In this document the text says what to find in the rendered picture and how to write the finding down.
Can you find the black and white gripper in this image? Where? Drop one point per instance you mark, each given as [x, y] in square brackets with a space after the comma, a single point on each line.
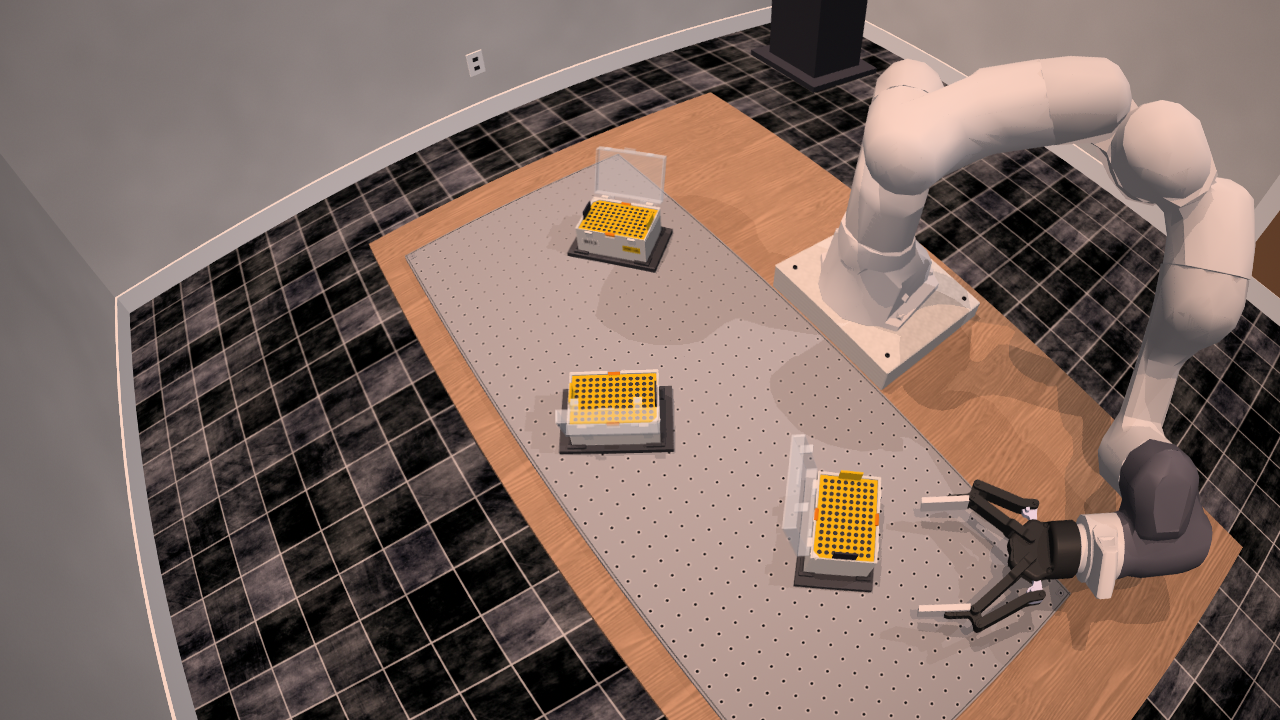
[1038, 550]

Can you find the yellow pipette tip rack plate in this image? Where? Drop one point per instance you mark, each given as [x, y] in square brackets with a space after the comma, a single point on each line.
[619, 219]

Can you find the yellow tip rack insert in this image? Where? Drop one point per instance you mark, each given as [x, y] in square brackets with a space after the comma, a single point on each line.
[846, 521]
[613, 391]

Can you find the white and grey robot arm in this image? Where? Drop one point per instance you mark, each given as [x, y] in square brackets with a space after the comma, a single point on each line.
[913, 138]

